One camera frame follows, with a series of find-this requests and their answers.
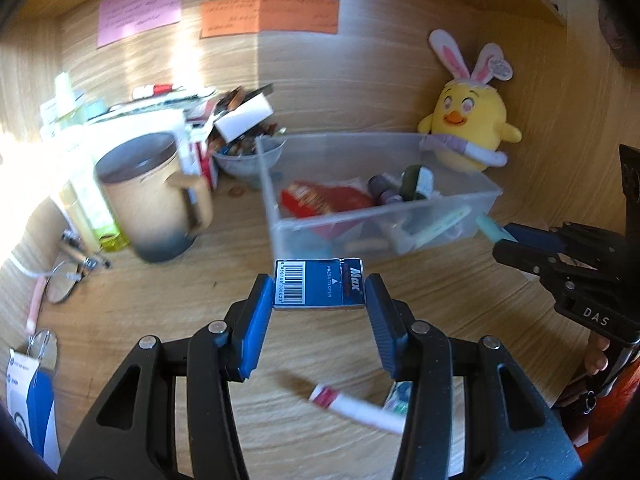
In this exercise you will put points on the clear plastic storage bin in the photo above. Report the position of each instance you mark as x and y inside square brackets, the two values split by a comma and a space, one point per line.
[350, 240]

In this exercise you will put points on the eyeglasses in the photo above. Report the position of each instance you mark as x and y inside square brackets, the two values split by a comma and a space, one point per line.
[67, 275]

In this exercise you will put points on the person's orange clothing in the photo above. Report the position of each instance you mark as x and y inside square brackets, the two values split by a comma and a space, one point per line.
[617, 410]

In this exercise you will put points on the teal pen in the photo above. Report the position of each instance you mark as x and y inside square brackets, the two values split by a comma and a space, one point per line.
[492, 229]

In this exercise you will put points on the yellow chick plush toy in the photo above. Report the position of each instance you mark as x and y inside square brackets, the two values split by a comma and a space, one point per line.
[470, 115]

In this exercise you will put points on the white pink marker pen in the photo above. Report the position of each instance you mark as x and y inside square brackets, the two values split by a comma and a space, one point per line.
[357, 407]

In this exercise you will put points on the glass bowl of trinkets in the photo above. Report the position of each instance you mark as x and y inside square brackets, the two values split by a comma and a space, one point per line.
[245, 157]

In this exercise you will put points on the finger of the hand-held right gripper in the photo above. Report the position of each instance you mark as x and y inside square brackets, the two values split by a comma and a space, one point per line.
[520, 260]
[532, 237]

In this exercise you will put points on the light green tube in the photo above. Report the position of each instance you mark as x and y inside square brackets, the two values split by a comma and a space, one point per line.
[440, 227]

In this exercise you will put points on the blue white carton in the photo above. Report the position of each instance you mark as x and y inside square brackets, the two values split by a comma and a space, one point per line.
[32, 410]

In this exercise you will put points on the red white pen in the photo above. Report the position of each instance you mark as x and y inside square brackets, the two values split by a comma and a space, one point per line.
[152, 90]

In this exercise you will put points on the person's right hand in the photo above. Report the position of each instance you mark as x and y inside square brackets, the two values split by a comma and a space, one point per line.
[596, 357]

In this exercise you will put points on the wide orange paper note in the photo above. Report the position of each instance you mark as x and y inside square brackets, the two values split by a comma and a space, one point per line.
[297, 15]

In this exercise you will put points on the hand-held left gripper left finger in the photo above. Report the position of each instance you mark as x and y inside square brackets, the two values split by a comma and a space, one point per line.
[252, 330]

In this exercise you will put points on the small orange paper note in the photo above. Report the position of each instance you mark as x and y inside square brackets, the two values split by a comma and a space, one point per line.
[230, 17]

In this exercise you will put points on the red packet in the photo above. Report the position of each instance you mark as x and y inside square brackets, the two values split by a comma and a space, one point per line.
[325, 200]

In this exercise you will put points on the beige ceramic mug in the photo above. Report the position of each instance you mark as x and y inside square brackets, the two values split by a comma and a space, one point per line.
[150, 200]

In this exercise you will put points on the teal patterned small box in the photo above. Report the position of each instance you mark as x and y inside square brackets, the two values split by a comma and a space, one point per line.
[400, 397]

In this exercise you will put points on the pale green bottle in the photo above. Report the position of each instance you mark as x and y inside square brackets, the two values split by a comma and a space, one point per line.
[67, 97]

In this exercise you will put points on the blue staples box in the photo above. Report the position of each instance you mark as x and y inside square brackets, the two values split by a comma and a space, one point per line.
[320, 282]

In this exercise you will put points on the small round mirror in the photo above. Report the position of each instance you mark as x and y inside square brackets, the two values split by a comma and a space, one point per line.
[42, 347]

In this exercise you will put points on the dark green small case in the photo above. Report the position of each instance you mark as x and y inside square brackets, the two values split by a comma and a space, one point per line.
[417, 182]

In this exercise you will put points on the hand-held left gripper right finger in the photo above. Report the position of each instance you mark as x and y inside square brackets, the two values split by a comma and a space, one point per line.
[382, 327]

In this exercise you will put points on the pink paper note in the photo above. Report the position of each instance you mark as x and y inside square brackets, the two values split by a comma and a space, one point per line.
[140, 7]

